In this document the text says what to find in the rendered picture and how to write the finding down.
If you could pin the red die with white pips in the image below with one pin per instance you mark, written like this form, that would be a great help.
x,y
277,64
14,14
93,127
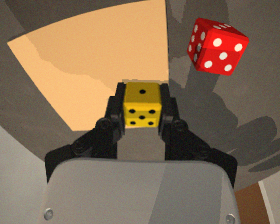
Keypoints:
x,y
216,47

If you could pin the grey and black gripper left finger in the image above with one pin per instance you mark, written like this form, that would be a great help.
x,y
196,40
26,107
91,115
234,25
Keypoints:
x,y
101,140

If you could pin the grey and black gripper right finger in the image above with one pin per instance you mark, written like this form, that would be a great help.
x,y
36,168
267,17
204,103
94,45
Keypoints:
x,y
179,141

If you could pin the peach flat mat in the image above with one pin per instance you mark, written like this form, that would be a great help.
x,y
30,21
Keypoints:
x,y
77,62

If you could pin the yellow die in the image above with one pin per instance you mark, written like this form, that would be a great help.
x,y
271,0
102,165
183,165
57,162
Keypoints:
x,y
142,104

